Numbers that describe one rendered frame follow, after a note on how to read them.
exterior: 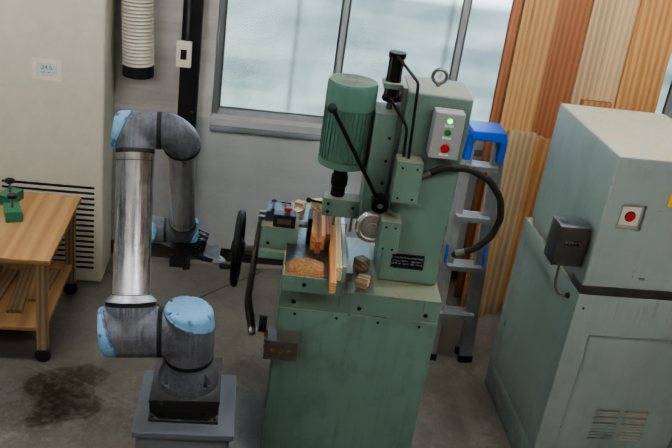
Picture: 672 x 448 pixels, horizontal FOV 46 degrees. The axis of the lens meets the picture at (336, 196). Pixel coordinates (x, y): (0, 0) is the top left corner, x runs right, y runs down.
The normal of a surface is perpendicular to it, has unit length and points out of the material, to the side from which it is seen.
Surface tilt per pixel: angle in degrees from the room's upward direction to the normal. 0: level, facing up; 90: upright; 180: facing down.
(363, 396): 90
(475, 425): 0
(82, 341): 0
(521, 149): 87
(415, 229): 90
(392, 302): 90
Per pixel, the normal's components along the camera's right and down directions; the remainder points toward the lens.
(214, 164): 0.08, 0.41
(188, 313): 0.18, -0.88
